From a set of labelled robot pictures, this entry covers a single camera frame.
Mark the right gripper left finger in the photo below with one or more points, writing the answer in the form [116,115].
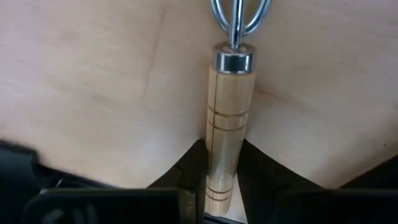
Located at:
[189,174]

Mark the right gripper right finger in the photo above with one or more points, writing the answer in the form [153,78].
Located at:
[264,186]

